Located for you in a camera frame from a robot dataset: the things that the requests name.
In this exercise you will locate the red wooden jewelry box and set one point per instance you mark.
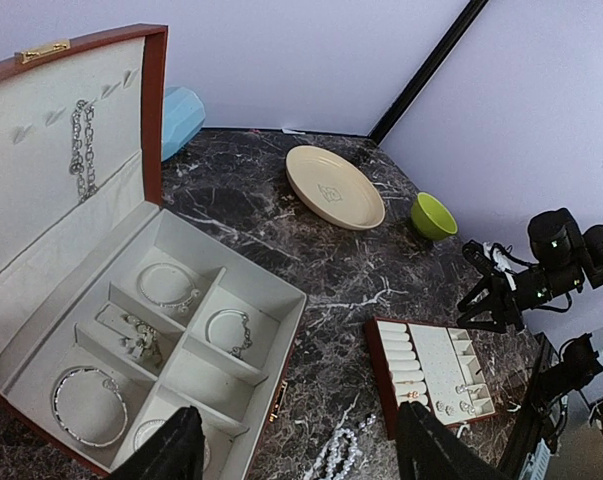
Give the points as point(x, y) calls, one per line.
point(81, 217)

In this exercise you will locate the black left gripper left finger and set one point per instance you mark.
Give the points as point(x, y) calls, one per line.
point(175, 451)

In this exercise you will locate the light blue cup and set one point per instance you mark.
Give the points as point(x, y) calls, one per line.
point(183, 117)

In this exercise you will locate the silver bangle front compartment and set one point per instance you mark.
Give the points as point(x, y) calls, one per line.
point(145, 431)

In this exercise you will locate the red earring tray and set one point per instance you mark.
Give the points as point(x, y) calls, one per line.
point(417, 362)

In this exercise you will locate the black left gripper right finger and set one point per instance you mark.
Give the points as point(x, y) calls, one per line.
point(426, 449)

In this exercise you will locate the white slotted cable duct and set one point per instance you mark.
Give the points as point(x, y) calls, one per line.
point(536, 464)

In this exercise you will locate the silver charm jewelry pile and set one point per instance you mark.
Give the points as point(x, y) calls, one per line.
point(143, 345)

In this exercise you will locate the silver bangle right compartment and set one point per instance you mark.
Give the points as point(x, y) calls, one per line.
point(229, 330)

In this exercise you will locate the cream ceramic plate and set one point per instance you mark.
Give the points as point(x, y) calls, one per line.
point(334, 189)

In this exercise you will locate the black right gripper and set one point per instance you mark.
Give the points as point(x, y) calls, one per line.
point(567, 259)

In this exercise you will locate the silver bangle back compartment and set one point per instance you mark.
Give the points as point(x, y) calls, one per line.
point(168, 287)

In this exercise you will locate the green small bowl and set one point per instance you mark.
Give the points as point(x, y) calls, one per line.
point(431, 218)

